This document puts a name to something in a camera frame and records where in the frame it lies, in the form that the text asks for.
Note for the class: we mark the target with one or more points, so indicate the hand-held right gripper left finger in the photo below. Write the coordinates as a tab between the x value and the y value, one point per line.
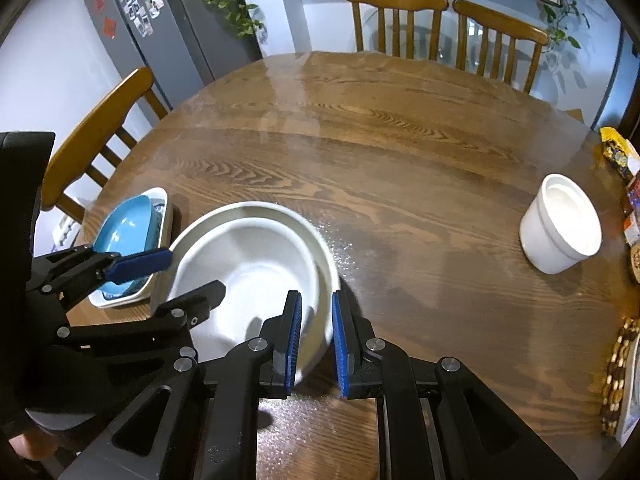
294	345

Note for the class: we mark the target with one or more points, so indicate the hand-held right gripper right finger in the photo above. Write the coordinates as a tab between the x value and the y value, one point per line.
340	350

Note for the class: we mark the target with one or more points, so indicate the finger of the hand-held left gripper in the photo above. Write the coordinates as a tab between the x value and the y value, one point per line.
140	266
190	310

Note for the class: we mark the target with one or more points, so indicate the square blue patterned plate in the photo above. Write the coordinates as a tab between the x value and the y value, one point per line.
120	301

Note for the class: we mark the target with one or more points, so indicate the blue oval bowl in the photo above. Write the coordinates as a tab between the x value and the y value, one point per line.
125	225

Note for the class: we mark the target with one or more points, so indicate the large white bowl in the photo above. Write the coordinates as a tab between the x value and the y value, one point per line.
250	260

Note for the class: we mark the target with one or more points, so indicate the red fridge sticker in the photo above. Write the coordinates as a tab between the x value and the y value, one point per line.
99	0
109	26

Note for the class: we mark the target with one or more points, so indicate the grey refrigerator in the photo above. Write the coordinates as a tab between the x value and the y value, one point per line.
165	35

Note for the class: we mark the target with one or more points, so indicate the small white ribbed bowl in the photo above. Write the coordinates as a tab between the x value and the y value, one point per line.
555	245

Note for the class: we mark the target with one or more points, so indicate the wooden bead mat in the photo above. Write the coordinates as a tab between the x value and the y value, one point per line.
617	375

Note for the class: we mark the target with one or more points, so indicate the orange white snack packet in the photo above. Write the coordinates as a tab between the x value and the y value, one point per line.
632	227

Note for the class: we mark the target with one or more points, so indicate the colourful snack packet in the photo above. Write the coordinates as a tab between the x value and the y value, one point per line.
634	192

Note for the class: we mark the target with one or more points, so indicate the yellow black snack packet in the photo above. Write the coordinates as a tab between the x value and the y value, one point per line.
617	152

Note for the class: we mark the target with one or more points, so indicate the trailing green shelf plant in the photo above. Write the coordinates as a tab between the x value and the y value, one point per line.
560	15

